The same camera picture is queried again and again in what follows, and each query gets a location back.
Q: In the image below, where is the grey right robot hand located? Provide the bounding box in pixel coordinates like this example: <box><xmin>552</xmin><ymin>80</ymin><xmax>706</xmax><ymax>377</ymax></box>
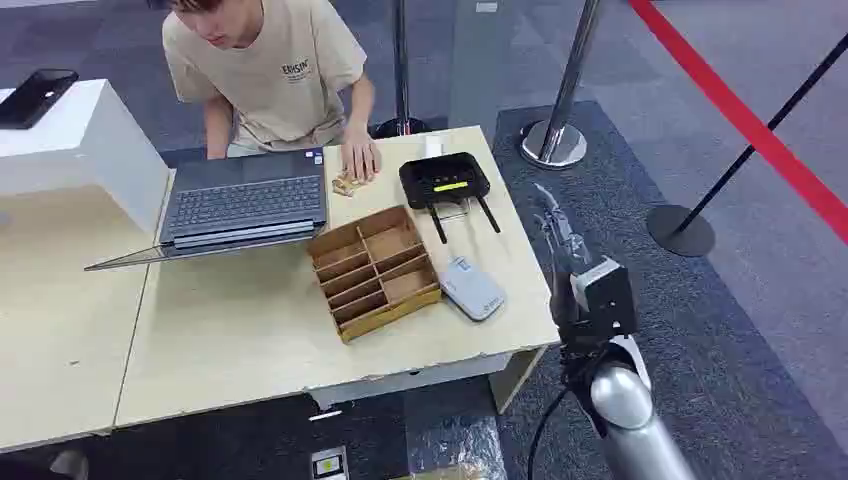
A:
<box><xmin>533</xmin><ymin>183</ymin><xmax>594</xmax><ymax>347</ymax></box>

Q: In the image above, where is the black router with antennas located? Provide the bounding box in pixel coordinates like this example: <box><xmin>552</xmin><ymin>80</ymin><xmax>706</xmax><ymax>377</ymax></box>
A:
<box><xmin>398</xmin><ymin>151</ymin><xmax>503</xmax><ymax>245</ymax></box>

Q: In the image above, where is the clear plastic wrap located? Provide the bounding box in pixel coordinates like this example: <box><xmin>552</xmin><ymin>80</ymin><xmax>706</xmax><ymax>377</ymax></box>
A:
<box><xmin>404</xmin><ymin>417</ymin><xmax>508</xmax><ymax>480</ymax></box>

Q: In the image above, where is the wooden compartment box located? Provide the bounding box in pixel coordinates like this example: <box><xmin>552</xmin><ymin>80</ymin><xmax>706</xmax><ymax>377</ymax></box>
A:
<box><xmin>305</xmin><ymin>204</ymin><xmax>443</xmax><ymax>344</ymax></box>

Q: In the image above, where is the person's left hand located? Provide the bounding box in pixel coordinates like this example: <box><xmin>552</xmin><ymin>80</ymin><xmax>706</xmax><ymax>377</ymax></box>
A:
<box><xmin>339</xmin><ymin>125</ymin><xmax>384</xmax><ymax>183</ymax></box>

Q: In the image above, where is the red barrier belt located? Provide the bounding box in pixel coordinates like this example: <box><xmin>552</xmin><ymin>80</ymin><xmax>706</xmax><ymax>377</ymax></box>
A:
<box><xmin>627</xmin><ymin>0</ymin><xmax>848</xmax><ymax>246</ymax></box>

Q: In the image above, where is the floor power socket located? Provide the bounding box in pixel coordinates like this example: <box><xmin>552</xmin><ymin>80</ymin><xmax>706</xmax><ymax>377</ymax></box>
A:
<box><xmin>311</xmin><ymin>446</ymin><xmax>350</xmax><ymax>480</ymax></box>

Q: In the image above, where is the dark grey laptop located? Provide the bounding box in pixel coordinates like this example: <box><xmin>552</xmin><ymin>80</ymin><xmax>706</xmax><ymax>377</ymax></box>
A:
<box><xmin>84</xmin><ymin>146</ymin><xmax>329</xmax><ymax>273</ymax></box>

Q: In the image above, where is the person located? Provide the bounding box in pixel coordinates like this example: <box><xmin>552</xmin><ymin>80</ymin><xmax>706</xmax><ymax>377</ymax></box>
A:
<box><xmin>146</xmin><ymin>0</ymin><xmax>384</xmax><ymax>183</ymax></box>

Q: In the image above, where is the white display stand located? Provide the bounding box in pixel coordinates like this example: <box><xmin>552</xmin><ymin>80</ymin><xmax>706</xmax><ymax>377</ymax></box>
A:
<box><xmin>0</xmin><ymin>78</ymin><xmax>171</xmax><ymax>234</ymax></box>

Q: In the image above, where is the grey rounded foot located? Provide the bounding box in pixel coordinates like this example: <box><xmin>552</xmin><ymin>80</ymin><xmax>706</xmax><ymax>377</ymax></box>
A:
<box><xmin>49</xmin><ymin>450</ymin><xmax>89</xmax><ymax>480</ymax></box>

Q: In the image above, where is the black tablet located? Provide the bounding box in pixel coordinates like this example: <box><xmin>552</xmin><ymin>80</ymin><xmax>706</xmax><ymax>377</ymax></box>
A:
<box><xmin>0</xmin><ymin>68</ymin><xmax>80</xmax><ymax>131</ymax></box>

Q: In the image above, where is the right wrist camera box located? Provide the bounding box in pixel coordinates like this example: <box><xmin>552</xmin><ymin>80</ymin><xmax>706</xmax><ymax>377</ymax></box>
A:
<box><xmin>572</xmin><ymin>256</ymin><xmax>639</xmax><ymax>338</ymax></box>

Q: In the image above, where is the black stanchion post, flat base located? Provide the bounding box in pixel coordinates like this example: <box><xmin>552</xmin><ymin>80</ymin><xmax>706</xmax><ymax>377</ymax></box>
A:
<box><xmin>646</xmin><ymin>33</ymin><xmax>848</xmax><ymax>258</ymax></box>

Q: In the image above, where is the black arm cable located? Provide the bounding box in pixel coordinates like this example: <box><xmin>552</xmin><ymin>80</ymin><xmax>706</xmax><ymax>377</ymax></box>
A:
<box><xmin>526</xmin><ymin>387</ymin><xmax>571</xmax><ymax>480</ymax></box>

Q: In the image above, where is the chrome stanchion post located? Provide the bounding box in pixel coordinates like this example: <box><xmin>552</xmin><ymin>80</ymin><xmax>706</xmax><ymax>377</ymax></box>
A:
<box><xmin>519</xmin><ymin>0</ymin><xmax>602</xmax><ymax>170</ymax></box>

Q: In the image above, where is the black stanchion post, small base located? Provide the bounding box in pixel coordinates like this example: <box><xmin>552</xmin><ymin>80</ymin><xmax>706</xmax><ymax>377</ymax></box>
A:
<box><xmin>370</xmin><ymin>0</ymin><xmax>432</xmax><ymax>140</ymax></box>

